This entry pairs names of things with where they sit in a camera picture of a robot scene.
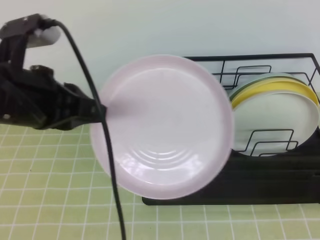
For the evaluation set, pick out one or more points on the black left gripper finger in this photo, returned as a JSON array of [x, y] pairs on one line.
[[89, 112]]

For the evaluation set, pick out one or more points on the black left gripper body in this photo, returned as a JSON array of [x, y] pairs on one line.
[[33, 98]]

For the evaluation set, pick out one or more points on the pink plate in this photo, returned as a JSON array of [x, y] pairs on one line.
[[171, 126]]

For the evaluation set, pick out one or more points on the green plate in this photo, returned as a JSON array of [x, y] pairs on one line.
[[259, 78]]

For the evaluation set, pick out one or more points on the white plate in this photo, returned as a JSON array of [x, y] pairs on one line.
[[273, 123]]

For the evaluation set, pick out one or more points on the yellow plate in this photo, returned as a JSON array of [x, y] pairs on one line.
[[269, 85]]

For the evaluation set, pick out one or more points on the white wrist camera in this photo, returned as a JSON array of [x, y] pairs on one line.
[[35, 27]]

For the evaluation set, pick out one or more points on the black wire dish rack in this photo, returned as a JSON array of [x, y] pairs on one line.
[[284, 178]]

